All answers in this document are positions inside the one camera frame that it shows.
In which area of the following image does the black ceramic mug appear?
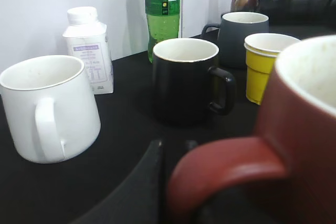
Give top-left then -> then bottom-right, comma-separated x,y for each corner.
152,38 -> 236,125

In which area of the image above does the dark red ceramic mug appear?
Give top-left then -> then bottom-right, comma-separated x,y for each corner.
166,35 -> 335,223

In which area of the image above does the white ceramic mug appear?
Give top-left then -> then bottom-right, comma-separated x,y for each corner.
1,55 -> 101,164

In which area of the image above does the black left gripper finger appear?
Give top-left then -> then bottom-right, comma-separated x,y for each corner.
73,138 -> 177,223

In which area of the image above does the yellow paper cup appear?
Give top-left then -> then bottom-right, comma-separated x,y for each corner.
244,33 -> 300,105

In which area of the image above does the white milk carton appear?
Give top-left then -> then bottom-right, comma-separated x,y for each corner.
62,6 -> 114,94

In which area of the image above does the grey ceramic mug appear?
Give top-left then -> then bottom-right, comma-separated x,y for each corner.
201,12 -> 269,69

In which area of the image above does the green sprite bottle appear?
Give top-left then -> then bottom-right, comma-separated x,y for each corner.
145,0 -> 181,62

